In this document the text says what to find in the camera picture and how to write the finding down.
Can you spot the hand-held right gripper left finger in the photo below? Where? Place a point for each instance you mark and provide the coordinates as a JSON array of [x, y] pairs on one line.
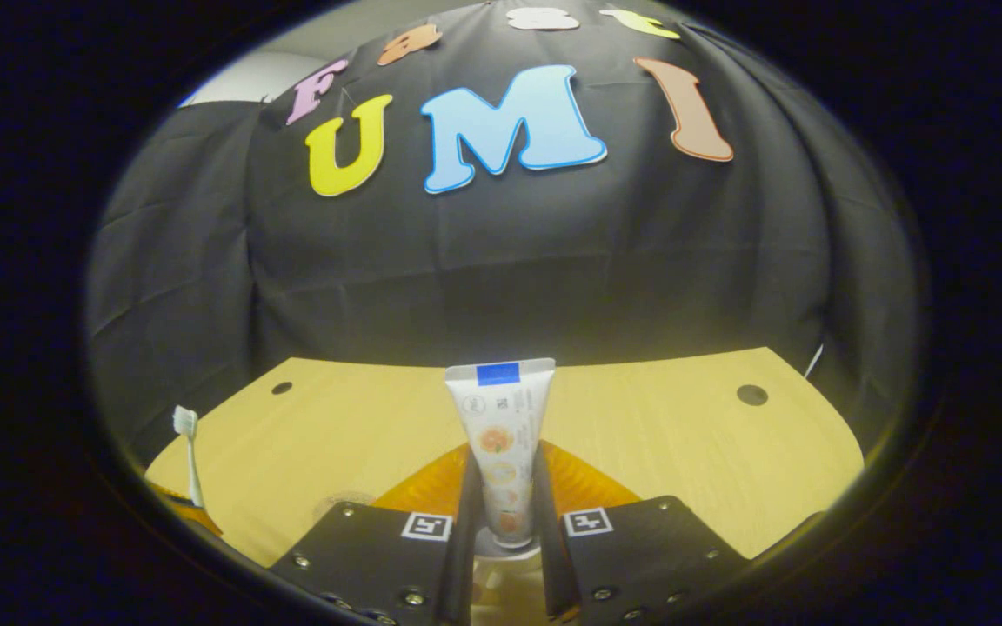
[[379, 556]]

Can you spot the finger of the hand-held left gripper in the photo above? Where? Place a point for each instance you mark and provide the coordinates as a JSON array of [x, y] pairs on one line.
[[192, 513]]

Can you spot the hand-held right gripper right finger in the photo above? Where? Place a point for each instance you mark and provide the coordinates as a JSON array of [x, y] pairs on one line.
[[640, 556]]

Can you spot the pale green toothbrush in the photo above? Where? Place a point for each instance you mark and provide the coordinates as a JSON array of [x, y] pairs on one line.
[[191, 461]]

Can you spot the white toothpaste tube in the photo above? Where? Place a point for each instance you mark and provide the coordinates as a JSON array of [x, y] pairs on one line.
[[501, 435]]

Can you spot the light wooden desktop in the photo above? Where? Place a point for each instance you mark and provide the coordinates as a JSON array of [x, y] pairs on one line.
[[684, 435]]

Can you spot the black backdrop cloth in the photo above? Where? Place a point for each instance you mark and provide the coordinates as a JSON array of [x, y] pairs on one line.
[[510, 261]]

